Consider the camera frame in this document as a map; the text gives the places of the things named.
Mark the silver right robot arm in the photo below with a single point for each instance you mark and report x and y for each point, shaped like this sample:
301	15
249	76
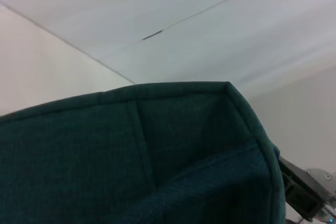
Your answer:
323	180

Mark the dark teal insulated lunch bag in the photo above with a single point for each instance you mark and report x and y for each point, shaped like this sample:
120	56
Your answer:
118	161

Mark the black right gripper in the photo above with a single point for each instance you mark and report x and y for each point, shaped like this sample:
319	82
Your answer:
302	195

